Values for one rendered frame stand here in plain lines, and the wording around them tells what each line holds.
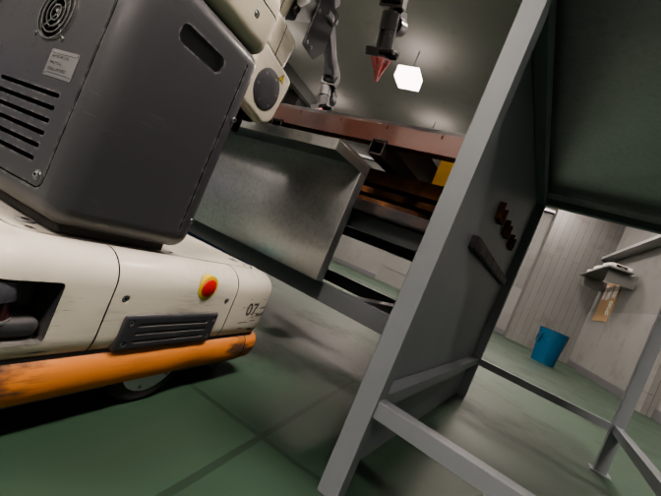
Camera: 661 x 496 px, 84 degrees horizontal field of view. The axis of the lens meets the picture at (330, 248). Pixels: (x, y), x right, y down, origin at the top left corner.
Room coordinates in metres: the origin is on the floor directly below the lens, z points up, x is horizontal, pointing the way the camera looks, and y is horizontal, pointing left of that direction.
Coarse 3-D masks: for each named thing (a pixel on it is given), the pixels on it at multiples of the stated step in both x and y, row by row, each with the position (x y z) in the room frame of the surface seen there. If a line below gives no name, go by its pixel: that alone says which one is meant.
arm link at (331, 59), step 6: (336, 0) 1.52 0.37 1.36; (336, 6) 1.54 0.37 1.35; (330, 36) 1.65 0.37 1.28; (330, 42) 1.67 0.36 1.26; (330, 48) 1.69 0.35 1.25; (324, 54) 1.73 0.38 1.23; (330, 54) 1.71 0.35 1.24; (330, 60) 1.73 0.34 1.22; (336, 60) 1.76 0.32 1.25; (324, 66) 1.78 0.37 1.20; (330, 66) 1.75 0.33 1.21; (336, 66) 1.78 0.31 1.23; (324, 72) 1.80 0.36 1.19; (330, 72) 1.78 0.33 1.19; (336, 72) 1.79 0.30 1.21; (324, 78) 1.83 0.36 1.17; (330, 78) 1.81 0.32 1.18
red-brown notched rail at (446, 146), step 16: (288, 112) 1.35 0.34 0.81; (304, 112) 1.31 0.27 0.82; (304, 128) 1.32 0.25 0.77; (320, 128) 1.26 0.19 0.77; (336, 128) 1.22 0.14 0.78; (352, 128) 1.19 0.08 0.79; (368, 128) 1.16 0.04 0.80; (384, 128) 1.13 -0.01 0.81; (400, 128) 1.10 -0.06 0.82; (368, 144) 1.19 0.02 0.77; (400, 144) 1.09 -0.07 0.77; (416, 144) 1.07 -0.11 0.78; (432, 144) 1.04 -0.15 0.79; (448, 144) 1.02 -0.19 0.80; (448, 160) 1.04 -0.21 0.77
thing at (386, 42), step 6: (390, 30) 1.16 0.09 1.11; (378, 36) 1.18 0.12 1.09; (384, 36) 1.17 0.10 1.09; (390, 36) 1.17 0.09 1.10; (378, 42) 1.18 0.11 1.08; (384, 42) 1.17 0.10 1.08; (390, 42) 1.18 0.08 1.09; (366, 48) 1.20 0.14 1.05; (378, 48) 1.18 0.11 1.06; (384, 48) 1.17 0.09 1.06; (390, 48) 1.18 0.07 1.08; (384, 54) 1.20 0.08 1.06
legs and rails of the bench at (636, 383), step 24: (600, 216) 1.59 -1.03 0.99; (648, 336) 1.45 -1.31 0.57; (480, 360) 1.70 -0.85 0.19; (648, 360) 1.41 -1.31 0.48; (528, 384) 1.59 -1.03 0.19; (384, 408) 0.63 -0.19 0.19; (576, 408) 1.49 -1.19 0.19; (624, 408) 1.42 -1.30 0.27; (408, 432) 0.60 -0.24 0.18; (432, 432) 0.60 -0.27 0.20; (624, 432) 1.35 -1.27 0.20; (432, 456) 0.58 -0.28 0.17; (456, 456) 0.56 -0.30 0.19; (600, 456) 1.42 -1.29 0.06; (480, 480) 0.54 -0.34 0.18; (504, 480) 0.53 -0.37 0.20; (648, 480) 0.94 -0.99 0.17
